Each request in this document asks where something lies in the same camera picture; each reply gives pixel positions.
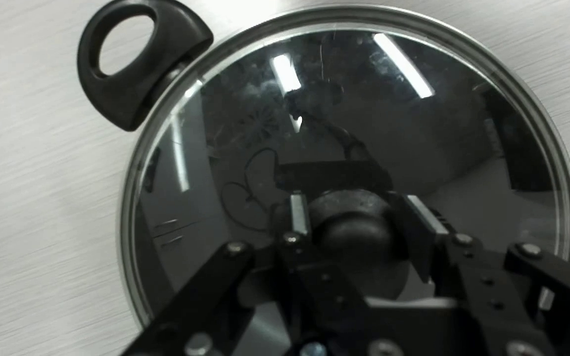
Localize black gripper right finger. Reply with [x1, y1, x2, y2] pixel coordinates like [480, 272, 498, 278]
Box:
[391, 197, 570, 356]

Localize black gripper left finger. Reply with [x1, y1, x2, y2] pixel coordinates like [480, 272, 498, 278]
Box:
[120, 191, 372, 356]

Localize glass lid with black knob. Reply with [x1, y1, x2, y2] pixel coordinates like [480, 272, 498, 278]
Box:
[124, 19, 570, 325]

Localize steel pot with black handles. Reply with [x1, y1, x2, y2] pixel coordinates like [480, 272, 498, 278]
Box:
[75, 0, 570, 333]

